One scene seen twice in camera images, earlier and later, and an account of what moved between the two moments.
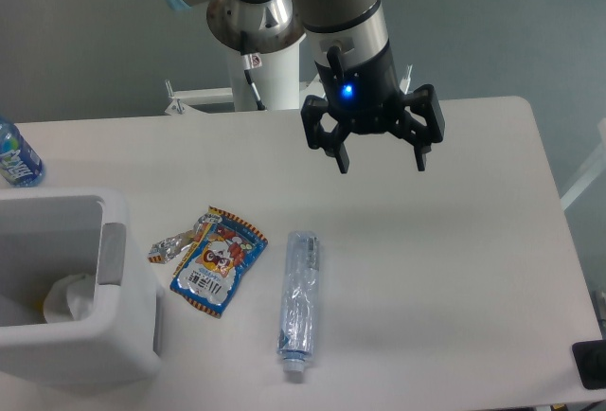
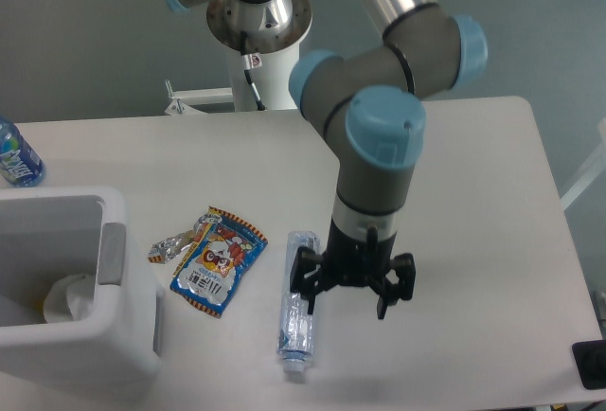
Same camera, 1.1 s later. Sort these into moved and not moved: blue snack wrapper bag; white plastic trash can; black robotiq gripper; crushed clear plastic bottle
Moved: black robotiq gripper
Not moved: white plastic trash can; blue snack wrapper bag; crushed clear plastic bottle
